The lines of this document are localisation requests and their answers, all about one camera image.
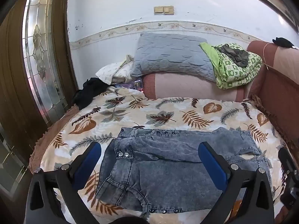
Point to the wooden stained glass door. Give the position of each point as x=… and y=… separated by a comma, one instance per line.
x=14, y=74

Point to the beige wall light switch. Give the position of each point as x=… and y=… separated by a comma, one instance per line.
x=163, y=10

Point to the pink brown bolster cushion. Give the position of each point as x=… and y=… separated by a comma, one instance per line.
x=186, y=86

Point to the green patterned blanket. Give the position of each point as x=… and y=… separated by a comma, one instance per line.
x=233, y=74

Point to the leaf print blanket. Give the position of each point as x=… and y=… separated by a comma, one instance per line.
x=140, y=112

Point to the purple plastic packets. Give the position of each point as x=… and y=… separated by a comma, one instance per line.
x=137, y=84

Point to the small black cloth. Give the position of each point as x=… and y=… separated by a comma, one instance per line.
x=282, y=42

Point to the dark grey cloth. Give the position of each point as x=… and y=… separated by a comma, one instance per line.
x=236, y=56

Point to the white printed pillow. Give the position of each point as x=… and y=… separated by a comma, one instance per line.
x=107, y=73

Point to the brown fringed bed cover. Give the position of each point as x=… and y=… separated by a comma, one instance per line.
x=37, y=149

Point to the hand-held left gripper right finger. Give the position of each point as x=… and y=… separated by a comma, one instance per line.
x=212, y=165

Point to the grey-blue denim pants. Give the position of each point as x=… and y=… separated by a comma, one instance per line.
x=163, y=175

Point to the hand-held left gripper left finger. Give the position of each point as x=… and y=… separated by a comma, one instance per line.
x=90, y=158

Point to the grey quilted pillow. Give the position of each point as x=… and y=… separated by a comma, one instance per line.
x=168, y=53

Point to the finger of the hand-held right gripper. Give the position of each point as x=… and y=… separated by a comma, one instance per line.
x=286, y=161

